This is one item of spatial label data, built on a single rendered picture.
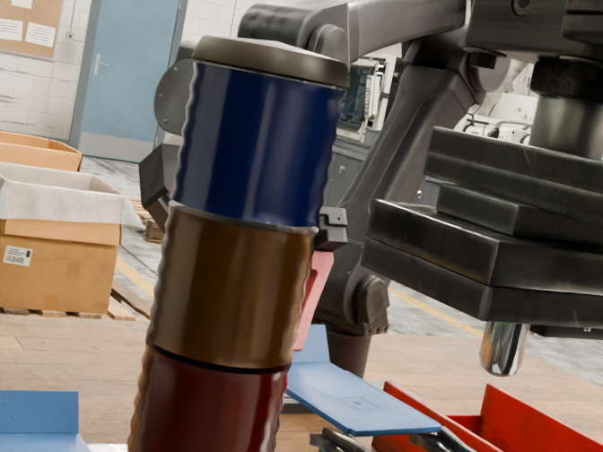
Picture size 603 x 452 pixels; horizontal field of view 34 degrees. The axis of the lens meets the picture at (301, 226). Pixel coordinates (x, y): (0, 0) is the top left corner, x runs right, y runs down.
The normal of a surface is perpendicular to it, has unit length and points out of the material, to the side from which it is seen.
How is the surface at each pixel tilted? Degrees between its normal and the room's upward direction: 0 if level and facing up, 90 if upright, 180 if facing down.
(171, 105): 81
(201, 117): 104
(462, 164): 90
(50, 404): 60
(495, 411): 90
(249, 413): 76
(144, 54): 90
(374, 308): 90
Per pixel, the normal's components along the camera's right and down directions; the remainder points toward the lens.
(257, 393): 0.66, -0.02
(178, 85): -0.60, -0.17
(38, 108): 0.43, 0.20
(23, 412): 0.50, -0.31
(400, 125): -0.47, -0.47
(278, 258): 0.48, 0.44
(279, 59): 0.17, -0.16
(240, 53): -0.26, -0.25
